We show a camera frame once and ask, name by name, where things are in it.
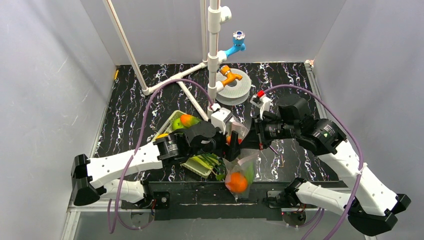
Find orange green toy mango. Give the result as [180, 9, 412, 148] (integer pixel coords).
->
[179, 114, 202, 128]

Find clear zip top bag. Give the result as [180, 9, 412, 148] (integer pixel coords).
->
[224, 116, 260, 202]

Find orange toy fruit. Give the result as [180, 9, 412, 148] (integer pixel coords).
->
[224, 172, 249, 194]

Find green toy bitter gourd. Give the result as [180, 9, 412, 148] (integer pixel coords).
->
[244, 163, 255, 185]

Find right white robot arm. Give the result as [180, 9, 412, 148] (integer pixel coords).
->
[241, 92, 411, 237]

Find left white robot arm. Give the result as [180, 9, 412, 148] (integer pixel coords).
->
[71, 120, 242, 206]

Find green toy scallions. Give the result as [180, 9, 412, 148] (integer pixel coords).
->
[182, 153, 227, 182]

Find pale green plastic basket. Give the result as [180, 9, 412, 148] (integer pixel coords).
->
[150, 109, 223, 179]

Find green toy apple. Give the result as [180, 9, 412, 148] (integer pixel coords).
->
[171, 117, 186, 131]

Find grey filament spool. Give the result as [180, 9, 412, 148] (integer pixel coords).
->
[215, 68, 252, 106]

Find orange toy faucet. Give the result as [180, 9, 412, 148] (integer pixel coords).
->
[219, 65, 243, 87]

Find blue toy faucet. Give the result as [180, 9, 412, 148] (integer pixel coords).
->
[224, 30, 246, 58]

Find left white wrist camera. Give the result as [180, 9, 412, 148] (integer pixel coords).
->
[207, 103, 233, 134]

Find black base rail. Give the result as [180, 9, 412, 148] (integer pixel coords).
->
[121, 180, 342, 222]

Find white pvc pipe frame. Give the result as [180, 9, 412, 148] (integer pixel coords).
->
[102, 0, 232, 121]

